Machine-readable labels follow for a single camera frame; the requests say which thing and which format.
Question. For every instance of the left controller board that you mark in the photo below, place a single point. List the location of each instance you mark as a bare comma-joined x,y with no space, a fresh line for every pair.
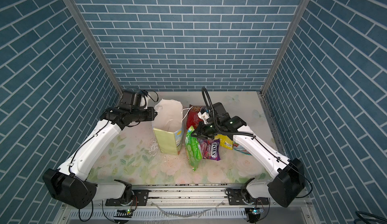
122,216

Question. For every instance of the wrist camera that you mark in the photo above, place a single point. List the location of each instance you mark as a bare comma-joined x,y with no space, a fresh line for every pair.
134,100
204,115

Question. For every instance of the floral paper gift bag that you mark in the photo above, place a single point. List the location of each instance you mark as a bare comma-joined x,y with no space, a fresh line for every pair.
168,126

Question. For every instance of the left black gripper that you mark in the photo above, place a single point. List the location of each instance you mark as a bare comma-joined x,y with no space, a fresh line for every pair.
151,112

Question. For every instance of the yellow snack packet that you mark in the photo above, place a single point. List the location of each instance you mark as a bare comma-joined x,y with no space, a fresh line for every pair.
225,141

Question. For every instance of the teal Fox's candy packet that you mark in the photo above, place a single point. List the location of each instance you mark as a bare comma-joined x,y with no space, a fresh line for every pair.
238,147

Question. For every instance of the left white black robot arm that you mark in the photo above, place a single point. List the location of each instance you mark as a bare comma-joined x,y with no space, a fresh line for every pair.
68,183

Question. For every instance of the right controller board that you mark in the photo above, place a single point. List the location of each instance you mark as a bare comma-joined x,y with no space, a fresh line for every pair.
253,215

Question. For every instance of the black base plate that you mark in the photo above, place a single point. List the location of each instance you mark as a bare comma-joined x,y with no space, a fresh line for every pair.
241,196
140,197

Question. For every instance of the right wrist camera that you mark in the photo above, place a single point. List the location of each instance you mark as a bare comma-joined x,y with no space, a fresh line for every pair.
204,115

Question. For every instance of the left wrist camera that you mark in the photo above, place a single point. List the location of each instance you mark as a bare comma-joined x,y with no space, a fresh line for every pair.
134,100

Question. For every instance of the controller board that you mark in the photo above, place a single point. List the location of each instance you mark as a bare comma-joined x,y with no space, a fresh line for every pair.
122,216
253,215

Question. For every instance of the purple Fox's candy packet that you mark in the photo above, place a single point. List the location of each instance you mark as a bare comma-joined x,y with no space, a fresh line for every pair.
210,149

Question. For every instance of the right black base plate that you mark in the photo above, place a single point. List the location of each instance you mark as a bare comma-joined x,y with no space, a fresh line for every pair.
241,196

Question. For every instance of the red snack packet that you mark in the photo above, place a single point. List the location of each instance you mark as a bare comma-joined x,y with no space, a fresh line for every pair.
193,118

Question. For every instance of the aluminium mounting rail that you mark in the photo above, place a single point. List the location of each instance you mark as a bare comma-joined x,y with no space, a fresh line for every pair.
191,204

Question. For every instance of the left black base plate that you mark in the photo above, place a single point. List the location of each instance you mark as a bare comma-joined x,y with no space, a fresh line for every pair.
140,197

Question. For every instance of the bright green snack packet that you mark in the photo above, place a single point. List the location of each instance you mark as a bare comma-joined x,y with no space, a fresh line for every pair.
193,149

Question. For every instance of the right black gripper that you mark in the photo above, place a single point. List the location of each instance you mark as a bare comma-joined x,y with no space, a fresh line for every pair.
201,130

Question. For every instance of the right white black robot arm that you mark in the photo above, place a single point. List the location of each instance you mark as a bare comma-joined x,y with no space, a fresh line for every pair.
287,178

